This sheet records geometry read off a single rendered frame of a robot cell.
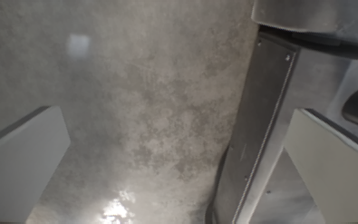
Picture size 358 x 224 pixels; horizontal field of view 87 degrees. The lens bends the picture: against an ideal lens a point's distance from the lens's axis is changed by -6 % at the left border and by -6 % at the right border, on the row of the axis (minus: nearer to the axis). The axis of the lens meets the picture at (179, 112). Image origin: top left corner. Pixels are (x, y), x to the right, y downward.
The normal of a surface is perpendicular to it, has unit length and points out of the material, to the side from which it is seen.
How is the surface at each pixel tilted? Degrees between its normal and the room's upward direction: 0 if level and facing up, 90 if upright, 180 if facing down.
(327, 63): 45
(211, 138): 0
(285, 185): 0
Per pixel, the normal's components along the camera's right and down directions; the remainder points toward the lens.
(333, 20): -0.43, 0.45
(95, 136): 0.08, 0.51
